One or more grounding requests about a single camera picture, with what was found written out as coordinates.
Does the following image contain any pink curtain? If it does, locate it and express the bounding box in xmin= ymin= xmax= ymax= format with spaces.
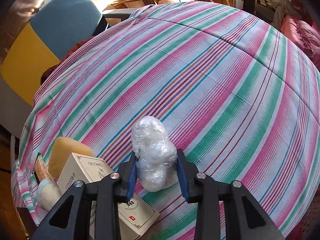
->
xmin=1 ymin=0 xmax=42 ymax=36

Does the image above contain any clear plastic bundle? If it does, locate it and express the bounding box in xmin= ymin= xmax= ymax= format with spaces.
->
xmin=131 ymin=115 xmax=178 ymax=192

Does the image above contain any beige cardboard box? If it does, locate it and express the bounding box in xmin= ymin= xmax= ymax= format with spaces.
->
xmin=57 ymin=153 xmax=159 ymax=239

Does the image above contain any pink bedspread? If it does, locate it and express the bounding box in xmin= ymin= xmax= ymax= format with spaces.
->
xmin=280 ymin=15 xmax=319 ymax=70

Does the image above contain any grey yellow blue chair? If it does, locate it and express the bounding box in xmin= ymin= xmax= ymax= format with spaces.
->
xmin=0 ymin=0 xmax=138 ymax=138

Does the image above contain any cereal bar green wrapper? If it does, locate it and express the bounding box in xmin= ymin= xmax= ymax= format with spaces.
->
xmin=34 ymin=152 xmax=56 ymax=184

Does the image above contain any dark red cloth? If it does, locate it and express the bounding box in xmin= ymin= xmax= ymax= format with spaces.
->
xmin=39 ymin=36 xmax=96 ymax=86

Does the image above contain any striped pink green bedsheet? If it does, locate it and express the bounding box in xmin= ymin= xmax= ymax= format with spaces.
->
xmin=11 ymin=2 xmax=319 ymax=236

